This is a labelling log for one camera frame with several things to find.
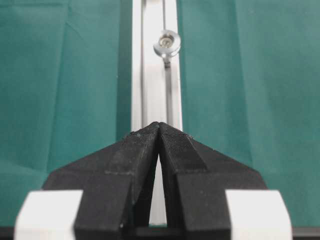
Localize left silver shaft pulley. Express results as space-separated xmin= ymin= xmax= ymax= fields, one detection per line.
xmin=153 ymin=29 xmax=181 ymax=68

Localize silver aluminium extrusion rail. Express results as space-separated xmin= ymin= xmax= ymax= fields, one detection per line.
xmin=130 ymin=0 xmax=185 ymax=227

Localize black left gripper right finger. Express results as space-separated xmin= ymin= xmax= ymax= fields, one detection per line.
xmin=158 ymin=122 xmax=267 ymax=232

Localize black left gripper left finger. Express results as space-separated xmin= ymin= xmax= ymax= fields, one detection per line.
xmin=42 ymin=122 xmax=160 ymax=232

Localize green cloth mat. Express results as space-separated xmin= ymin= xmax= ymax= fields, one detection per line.
xmin=0 ymin=0 xmax=320 ymax=227

